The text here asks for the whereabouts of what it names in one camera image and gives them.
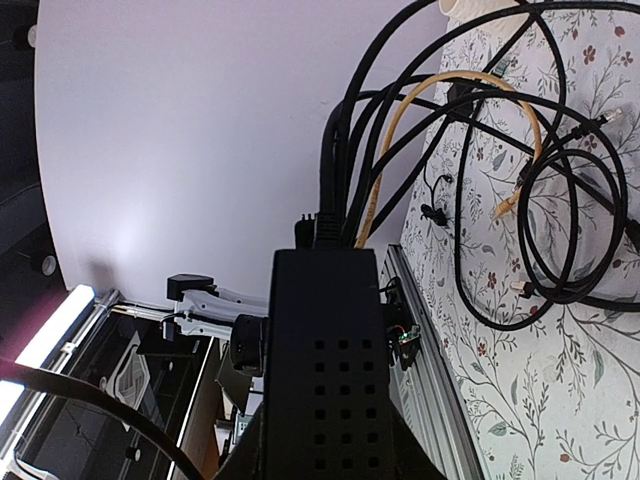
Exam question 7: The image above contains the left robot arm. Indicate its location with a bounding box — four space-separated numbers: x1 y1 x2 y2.
161 274 269 377

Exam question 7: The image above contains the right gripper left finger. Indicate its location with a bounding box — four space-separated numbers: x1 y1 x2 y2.
213 404 264 480

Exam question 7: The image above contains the black cable bundle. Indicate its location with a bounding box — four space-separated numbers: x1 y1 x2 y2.
294 0 640 331

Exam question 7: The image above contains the yellow ethernet cable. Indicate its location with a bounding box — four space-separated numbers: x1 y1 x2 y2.
353 69 545 251

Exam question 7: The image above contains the black network switch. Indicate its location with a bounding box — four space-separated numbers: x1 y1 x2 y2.
261 250 394 479

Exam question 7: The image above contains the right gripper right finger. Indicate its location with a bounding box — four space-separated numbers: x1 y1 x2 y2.
391 404 445 480

